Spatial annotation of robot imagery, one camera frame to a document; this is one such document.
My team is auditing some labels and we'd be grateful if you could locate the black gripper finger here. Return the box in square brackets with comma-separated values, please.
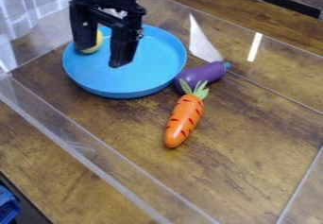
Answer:
[69, 1, 97, 50]
[108, 24, 143, 68]

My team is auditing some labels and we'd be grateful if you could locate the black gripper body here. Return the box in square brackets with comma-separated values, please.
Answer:
[71, 0, 147, 29]

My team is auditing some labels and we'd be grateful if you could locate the yellow toy lemon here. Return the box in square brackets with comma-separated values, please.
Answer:
[77, 28, 104, 55]

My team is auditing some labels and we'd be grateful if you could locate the blue round tray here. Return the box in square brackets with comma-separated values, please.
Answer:
[61, 25, 187, 99]

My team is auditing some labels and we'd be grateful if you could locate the purple toy eggplant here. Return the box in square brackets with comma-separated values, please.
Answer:
[173, 61, 231, 95]

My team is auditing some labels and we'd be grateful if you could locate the orange toy carrot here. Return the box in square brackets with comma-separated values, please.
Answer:
[164, 79, 209, 148]

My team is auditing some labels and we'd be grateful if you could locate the blue object at corner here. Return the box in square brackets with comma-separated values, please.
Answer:
[0, 185, 20, 224]

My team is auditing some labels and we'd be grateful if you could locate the clear acrylic enclosure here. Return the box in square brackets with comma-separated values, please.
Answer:
[0, 0, 323, 224]

